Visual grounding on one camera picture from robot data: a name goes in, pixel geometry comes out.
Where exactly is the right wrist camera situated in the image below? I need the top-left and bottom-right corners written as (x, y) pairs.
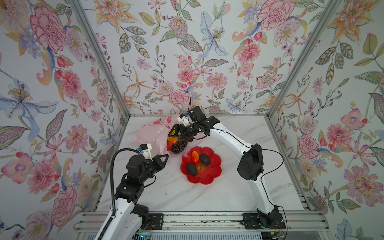
top-left (178, 114), bottom-right (190, 127)

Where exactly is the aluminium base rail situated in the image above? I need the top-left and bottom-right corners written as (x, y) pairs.
top-left (74, 211), bottom-right (329, 233)

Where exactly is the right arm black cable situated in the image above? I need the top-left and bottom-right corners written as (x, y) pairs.
top-left (187, 94), bottom-right (289, 240)

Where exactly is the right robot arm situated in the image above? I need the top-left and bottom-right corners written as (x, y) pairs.
top-left (168, 107), bottom-right (283, 229)

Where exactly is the red flower-shaped plate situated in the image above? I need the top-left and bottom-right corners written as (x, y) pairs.
top-left (180, 147), bottom-right (222, 185)

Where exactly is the large orange red mango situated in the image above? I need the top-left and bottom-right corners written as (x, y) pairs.
top-left (167, 137), bottom-right (178, 151)

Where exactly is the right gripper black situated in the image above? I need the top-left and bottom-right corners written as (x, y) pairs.
top-left (168, 123), bottom-right (200, 142)

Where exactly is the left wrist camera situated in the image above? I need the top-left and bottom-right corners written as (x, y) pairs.
top-left (137, 144), bottom-right (152, 160)

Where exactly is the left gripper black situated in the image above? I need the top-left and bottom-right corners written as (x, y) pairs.
top-left (138, 154), bottom-right (170, 185)

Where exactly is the dark avocado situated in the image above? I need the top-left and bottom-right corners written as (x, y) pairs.
top-left (199, 154), bottom-right (211, 166)
top-left (186, 163), bottom-right (198, 177)

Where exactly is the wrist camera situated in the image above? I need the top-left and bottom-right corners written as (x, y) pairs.
top-left (137, 144), bottom-right (152, 160)
top-left (178, 114), bottom-right (190, 127)

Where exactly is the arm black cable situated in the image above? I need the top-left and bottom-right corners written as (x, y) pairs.
top-left (187, 94), bottom-right (289, 240)
top-left (95, 147), bottom-right (142, 240)

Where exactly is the pink plastic bag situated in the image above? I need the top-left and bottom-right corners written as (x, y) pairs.
top-left (135, 115), bottom-right (181, 158)

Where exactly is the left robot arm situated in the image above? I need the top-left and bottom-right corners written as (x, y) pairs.
top-left (96, 154), bottom-right (169, 240)

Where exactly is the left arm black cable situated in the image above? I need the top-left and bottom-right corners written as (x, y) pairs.
top-left (95, 147), bottom-right (142, 240)

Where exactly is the small orange red mango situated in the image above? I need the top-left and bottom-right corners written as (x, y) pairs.
top-left (191, 151), bottom-right (200, 165)

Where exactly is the dark purple grape bunch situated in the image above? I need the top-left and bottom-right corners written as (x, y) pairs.
top-left (170, 141), bottom-right (188, 154)

